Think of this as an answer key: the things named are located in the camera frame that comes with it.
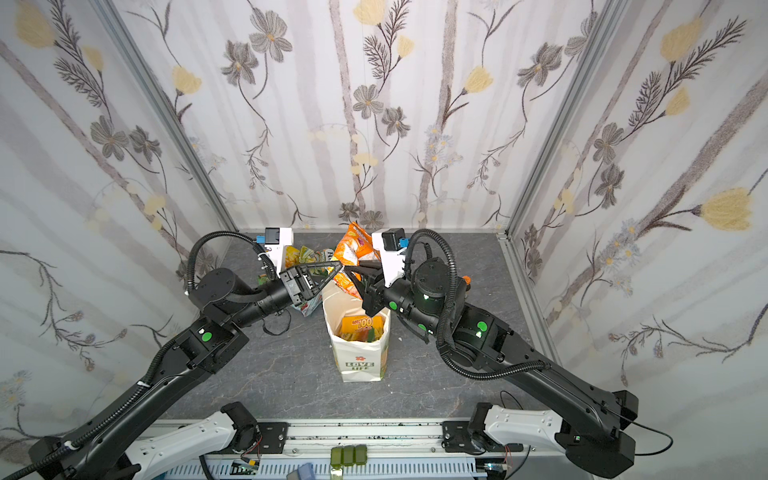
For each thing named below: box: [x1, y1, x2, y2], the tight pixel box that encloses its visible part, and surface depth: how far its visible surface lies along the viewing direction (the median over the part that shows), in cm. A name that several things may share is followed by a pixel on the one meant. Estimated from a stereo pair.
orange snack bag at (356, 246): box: [331, 221, 381, 300], surface depth 55 cm
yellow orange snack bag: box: [337, 315, 384, 342], surface depth 91 cm
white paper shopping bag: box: [321, 279, 391, 383], surface depth 76 cm
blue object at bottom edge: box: [297, 462, 316, 480], surface depth 70 cm
